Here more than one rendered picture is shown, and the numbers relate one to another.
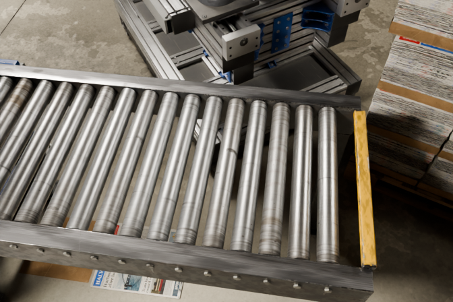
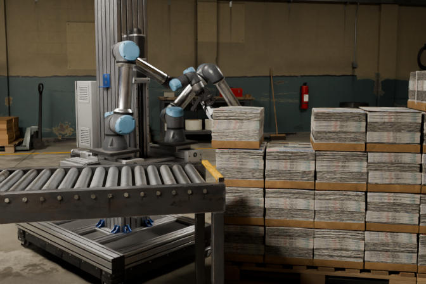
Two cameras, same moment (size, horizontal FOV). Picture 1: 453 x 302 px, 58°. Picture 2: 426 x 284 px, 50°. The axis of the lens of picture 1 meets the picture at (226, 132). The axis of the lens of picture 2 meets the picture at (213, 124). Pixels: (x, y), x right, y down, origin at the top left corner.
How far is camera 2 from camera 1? 1.62 m
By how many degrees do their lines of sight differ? 50
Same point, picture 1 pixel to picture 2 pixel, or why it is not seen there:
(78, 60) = not seen: outside the picture
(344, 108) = (196, 164)
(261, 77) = (143, 232)
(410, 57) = (226, 158)
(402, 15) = (215, 136)
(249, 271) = (164, 186)
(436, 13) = (229, 130)
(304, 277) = (191, 185)
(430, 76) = (239, 166)
